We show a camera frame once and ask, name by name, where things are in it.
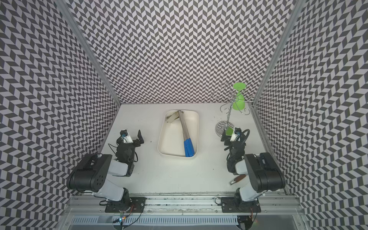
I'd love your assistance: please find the cream plastic storage box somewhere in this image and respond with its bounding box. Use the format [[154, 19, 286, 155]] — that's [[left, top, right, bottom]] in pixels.
[[158, 110, 199, 159]]

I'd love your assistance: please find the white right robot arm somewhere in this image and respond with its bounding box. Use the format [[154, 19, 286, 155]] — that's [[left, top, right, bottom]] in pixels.
[[225, 134, 286, 202]]

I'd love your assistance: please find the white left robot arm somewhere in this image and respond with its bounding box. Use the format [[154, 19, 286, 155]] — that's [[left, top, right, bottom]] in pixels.
[[67, 129, 144, 203]]

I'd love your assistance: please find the chrome stand with green cups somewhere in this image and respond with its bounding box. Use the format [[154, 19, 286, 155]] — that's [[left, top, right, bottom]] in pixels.
[[214, 82, 253, 141]]

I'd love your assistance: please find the grey metal corner profile left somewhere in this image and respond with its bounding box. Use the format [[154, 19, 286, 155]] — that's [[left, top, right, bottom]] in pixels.
[[55, 1, 119, 169]]

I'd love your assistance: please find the grey metal corner profile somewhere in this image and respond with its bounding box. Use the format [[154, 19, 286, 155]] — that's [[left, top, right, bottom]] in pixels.
[[248, 0, 307, 165], [55, 1, 119, 169]]

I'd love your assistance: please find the grey metal corner profile right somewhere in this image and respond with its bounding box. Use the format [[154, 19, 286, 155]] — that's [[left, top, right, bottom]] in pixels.
[[248, 0, 307, 165]]

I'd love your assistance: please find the brown handle scraper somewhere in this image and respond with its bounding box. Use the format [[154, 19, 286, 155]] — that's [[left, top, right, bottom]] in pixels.
[[229, 174, 247, 185]]

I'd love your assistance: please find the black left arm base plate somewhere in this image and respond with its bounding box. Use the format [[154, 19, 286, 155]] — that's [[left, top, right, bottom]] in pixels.
[[105, 197, 147, 214]]

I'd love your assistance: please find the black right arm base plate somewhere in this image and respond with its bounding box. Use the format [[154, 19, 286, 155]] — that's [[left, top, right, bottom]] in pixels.
[[220, 197, 261, 213]]

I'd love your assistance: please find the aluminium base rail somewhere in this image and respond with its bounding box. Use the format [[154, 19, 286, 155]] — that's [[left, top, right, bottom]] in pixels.
[[57, 192, 309, 230]]

